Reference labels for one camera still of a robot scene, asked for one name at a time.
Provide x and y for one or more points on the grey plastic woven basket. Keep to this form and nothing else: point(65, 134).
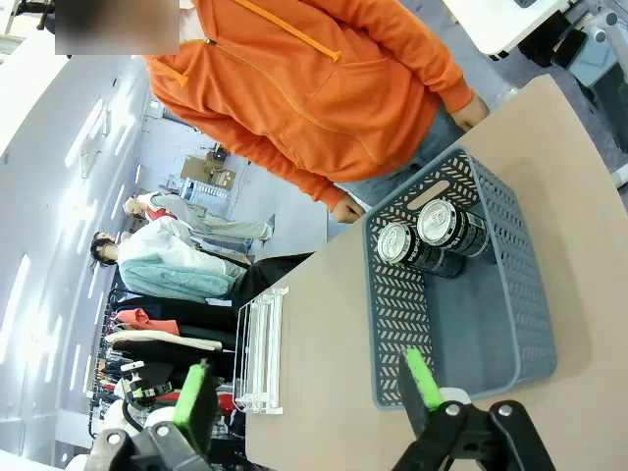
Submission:
point(490, 319)

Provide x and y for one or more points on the white side table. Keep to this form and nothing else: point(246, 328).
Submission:
point(495, 24)

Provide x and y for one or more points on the person's right forearm orange sleeve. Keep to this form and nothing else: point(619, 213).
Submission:
point(294, 169)

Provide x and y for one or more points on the black fabric bundle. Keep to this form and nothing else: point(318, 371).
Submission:
point(275, 275)

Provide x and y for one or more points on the mannequin in white teal clothes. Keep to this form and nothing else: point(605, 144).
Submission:
point(167, 260)

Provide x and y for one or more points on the person's left forearm orange sleeve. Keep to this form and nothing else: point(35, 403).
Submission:
point(432, 59)

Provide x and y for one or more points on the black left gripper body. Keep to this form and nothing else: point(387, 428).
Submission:
point(149, 387)

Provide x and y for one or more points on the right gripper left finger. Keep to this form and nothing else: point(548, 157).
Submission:
point(196, 407)

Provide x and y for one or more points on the cream hanging garment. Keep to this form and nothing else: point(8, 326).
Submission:
point(162, 339)

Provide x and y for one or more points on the person's right hand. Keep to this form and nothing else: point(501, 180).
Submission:
point(349, 210)

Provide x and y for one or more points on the red hanging garment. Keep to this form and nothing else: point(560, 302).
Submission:
point(152, 323)

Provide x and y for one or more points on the mannequin in grey coat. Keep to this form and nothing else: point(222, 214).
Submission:
point(216, 223)

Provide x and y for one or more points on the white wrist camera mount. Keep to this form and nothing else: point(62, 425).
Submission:
point(132, 366)

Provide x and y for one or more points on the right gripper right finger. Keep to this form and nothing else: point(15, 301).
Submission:
point(422, 392)

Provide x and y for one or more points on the person's left hand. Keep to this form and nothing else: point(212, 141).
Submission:
point(470, 113)

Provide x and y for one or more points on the person in orange hoodie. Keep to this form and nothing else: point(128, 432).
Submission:
point(304, 98)

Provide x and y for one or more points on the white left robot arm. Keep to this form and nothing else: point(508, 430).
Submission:
point(152, 419)

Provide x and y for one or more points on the black Pepsi can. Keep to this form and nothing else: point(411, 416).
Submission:
point(417, 255)
point(456, 230)

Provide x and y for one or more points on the cardboard box stack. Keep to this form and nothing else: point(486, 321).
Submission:
point(206, 172)

